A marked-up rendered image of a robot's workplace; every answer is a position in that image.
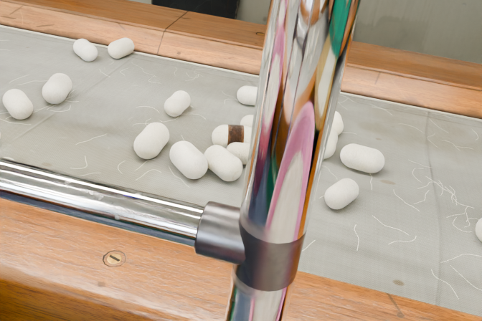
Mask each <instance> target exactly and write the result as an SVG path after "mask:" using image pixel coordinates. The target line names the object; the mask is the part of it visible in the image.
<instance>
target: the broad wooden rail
mask: <svg viewBox="0 0 482 321"><path fill-rule="evenodd" d="M0 25H2V26H6V27H13V28H17V29H24V30H28V31H32V32H39V33H43V34H49V35H53V36H57V37H64V38H68V39H75V40H78V39H86V40H88V41H89V43H93V44H101V45H105V46H109V44H110V43H111V42H114V41H116V40H119V39H122V38H129V39H131V40H132V41H133V43H134V50H133V51H134V52H141V53H145V54H152V55H156V56H160V57H166V58H170V59H177V60H181V61H185V62H192V63H196V64H203V65H206V66H210V67H217V68H222V69H226V70H232V71H236V72H243V73H247V74H251V75H257V76H259V74H260V65H261V59H262V53H263V44H264V38H265V29H266V25H264V24H256V23H252V22H247V21H240V20H236V19H228V18H224V17H220V16H212V15H208V14H200V13H196V12H192V11H184V10H180V9H172V8H169V7H164V6H157V5H153V4H145V3H141V2H136V1H129V0H0ZM340 92H345V93H349V94H353V95H360V96H364V97H370V98H374V99H378V100H386V101H390V102H396V103H400V104H404V105H411V106H415V107H422V108H426V109H430V110H437V111H441V112H447V113H451V114H455V115H462V116H466V117H470V118H477V119H481V120H482V64H478V63H474V62H467V61H462V60H458V59H451V58H446V57H439V56H434V55H430V54H423V53H418V52H411V51H407V50H402V49H395V48H391V47H383V46H379V45H374V44H367V43H363V42H355V41H352V43H351V49H350V53H349V58H348V61H347V64H346V70H345V73H344V78H343V82H342V86H341V91H340Z"/></svg>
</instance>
